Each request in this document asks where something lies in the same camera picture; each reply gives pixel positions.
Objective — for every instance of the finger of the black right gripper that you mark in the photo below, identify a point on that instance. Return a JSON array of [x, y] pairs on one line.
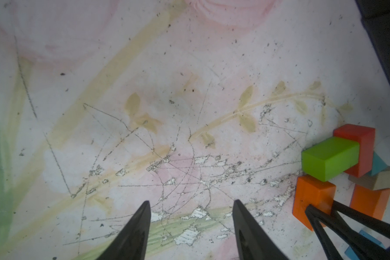
[[319, 220], [370, 222]]

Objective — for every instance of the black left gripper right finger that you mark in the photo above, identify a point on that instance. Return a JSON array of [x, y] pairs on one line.
[[252, 242]]

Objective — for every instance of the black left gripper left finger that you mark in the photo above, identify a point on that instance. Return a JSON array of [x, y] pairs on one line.
[[131, 241]]

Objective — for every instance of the light blue block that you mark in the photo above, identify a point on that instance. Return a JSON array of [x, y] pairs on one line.
[[363, 246]]

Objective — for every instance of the orange rectangular block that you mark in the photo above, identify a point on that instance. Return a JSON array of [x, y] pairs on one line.
[[368, 202]]

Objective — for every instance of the natural wood rectangular block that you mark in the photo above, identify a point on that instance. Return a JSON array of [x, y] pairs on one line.
[[376, 182]]

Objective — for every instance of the green rectangular block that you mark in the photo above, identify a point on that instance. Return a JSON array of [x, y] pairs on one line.
[[330, 158]]

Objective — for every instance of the red rectangular block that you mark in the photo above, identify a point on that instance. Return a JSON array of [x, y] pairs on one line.
[[365, 136]]

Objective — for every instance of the teal triangular block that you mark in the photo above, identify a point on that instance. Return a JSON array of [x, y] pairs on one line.
[[378, 165]]

